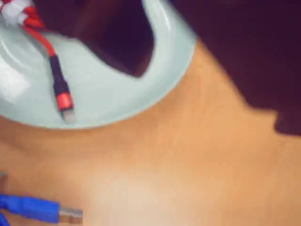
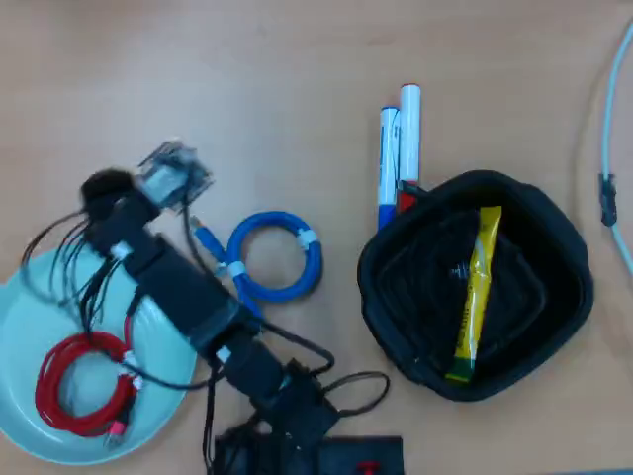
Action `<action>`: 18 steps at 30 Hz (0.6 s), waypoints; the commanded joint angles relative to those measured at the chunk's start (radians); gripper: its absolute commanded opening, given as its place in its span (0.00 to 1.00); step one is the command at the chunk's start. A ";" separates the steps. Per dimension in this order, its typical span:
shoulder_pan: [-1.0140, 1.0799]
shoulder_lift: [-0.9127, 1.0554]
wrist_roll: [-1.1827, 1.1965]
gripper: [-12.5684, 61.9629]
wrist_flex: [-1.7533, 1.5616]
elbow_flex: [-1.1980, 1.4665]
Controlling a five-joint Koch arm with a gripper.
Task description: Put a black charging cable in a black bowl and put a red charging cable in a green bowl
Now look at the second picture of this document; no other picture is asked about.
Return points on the blue capped white marker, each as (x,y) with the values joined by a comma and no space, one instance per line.
(388,163)

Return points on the light teal plate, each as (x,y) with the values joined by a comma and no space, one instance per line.
(25,410)

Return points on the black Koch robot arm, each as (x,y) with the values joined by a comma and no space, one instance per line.
(188,292)

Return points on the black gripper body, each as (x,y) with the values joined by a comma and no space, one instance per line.
(123,222)

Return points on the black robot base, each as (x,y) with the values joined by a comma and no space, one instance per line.
(356,450)

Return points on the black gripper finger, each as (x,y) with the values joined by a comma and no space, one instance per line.
(104,190)

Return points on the yellow stick packet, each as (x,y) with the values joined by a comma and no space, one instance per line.
(477,287)

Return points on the red knob on base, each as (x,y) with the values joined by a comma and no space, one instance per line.
(367,467)

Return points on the black fabric bowl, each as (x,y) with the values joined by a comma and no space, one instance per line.
(544,237)

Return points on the red capped white marker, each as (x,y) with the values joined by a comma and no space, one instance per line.
(410,133)

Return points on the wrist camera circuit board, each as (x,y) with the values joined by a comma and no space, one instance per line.
(170,180)

